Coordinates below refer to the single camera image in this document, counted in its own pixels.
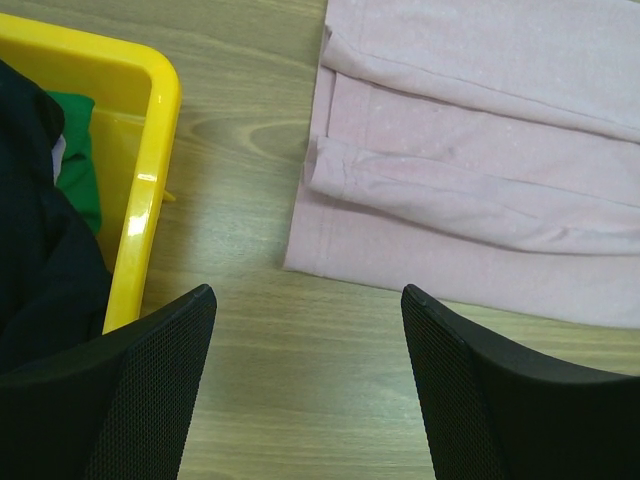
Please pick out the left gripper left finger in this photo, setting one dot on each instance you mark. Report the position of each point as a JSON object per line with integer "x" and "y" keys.
{"x": 117, "y": 407}

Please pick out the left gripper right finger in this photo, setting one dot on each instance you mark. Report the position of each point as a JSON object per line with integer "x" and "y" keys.
{"x": 496, "y": 409}

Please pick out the pink printed t-shirt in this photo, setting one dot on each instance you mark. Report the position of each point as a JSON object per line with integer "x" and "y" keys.
{"x": 486, "y": 151}

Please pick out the black t-shirt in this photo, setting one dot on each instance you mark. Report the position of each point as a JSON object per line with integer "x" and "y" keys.
{"x": 54, "y": 282}

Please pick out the green garment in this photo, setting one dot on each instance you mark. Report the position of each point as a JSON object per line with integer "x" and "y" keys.
{"x": 74, "y": 172}

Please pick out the lavender garment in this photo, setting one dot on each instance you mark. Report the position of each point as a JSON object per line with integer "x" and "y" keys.
{"x": 57, "y": 154}

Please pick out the yellow plastic bin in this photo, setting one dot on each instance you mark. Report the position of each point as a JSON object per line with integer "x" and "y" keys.
{"x": 137, "y": 95}

